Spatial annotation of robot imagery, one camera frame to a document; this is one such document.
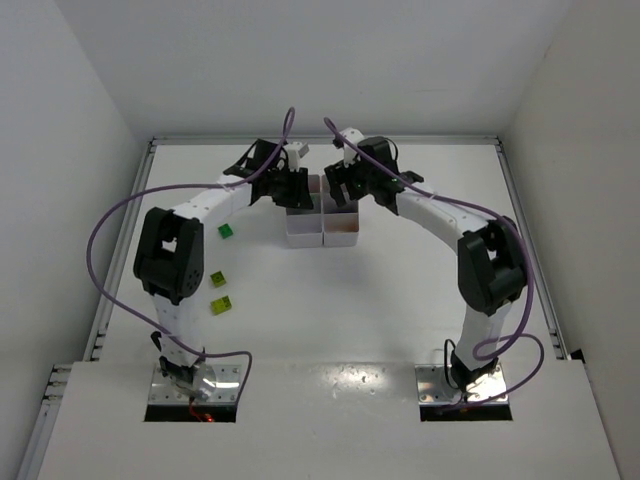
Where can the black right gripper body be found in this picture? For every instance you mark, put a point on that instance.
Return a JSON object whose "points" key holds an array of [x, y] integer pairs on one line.
{"points": [[342, 180]]}

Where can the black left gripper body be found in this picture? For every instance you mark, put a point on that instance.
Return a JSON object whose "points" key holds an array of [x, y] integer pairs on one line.
{"points": [[288, 188]]}

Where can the small green lego brick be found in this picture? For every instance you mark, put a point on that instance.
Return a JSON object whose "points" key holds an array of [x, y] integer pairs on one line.
{"points": [[225, 231]]}

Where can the green and yellow lego stack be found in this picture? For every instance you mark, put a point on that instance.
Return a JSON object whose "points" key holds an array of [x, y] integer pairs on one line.
{"points": [[221, 305]]}

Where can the orange lego brick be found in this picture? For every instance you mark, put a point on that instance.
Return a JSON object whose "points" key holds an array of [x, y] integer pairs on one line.
{"points": [[342, 230]]}

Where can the yellow-green lego brick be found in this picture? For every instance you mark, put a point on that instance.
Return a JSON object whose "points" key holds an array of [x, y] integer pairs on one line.
{"points": [[217, 279]]}

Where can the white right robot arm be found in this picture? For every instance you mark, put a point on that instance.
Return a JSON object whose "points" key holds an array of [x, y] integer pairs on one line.
{"points": [[490, 265]]}

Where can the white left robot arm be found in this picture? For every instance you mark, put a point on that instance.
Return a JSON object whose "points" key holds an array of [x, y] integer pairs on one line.
{"points": [[170, 257]]}

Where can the white divided storage box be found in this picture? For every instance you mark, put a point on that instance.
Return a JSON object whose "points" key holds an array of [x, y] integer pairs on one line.
{"points": [[307, 228]]}

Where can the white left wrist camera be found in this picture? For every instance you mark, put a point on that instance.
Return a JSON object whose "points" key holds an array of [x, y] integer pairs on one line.
{"points": [[294, 153]]}

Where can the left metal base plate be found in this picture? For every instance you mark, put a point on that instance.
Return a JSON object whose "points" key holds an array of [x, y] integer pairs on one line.
{"points": [[214, 385]]}

